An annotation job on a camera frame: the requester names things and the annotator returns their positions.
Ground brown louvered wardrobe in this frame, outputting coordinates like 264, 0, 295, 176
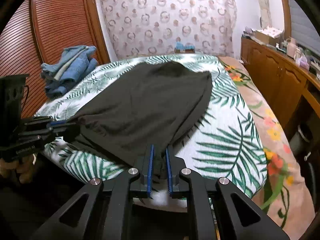
1, 0, 110, 118

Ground cardboard box with floral cloth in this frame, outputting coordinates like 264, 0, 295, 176
254, 27, 284, 46

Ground black pants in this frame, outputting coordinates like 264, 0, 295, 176
65, 61, 212, 178

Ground person's left hand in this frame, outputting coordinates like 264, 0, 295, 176
1, 154, 35, 184

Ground lavender small container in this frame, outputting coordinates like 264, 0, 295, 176
296, 56, 310, 70

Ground window blind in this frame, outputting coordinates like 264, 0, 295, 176
288, 0, 319, 57

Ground circle patterned curtain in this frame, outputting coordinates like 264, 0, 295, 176
97, 0, 237, 59

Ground pink bottle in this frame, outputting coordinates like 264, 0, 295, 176
286, 37, 297, 59

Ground wooden sideboard cabinet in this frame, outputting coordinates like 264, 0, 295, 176
241, 36, 319, 141

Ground blue item at bed head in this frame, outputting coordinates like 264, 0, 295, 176
174, 42, 196, 54

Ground floral beige blanket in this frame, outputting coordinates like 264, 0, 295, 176
219, 56, 315, 239

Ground palm leaf print sheet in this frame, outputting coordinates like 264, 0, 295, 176
35, 54, 267, 212

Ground folded blue jeans pile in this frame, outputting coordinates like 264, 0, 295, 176
41, 45, 98, 99

